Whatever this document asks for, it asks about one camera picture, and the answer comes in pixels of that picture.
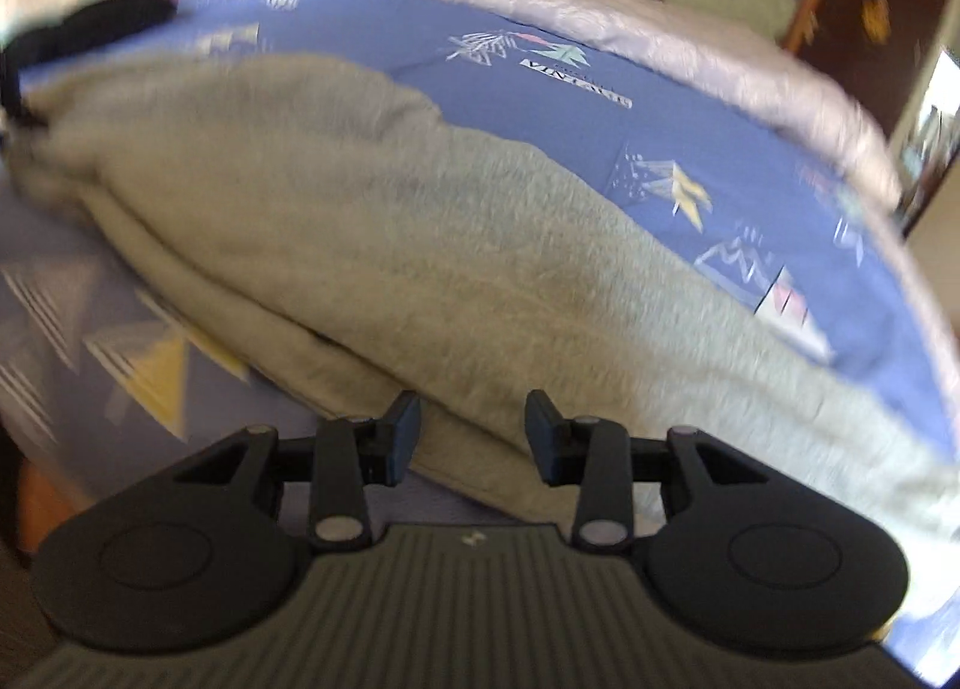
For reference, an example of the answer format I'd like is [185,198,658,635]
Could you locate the blue patterned bed sheet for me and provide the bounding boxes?
[0,0,960,686]

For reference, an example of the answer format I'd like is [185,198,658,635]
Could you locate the black folded garment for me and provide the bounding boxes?
[2,0,178,127]

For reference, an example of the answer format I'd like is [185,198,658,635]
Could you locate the dark wooden cabinet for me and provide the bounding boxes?
[779,0,960,227]

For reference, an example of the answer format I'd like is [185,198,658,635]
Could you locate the white pink quilt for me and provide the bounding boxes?
[245,0,960,347]

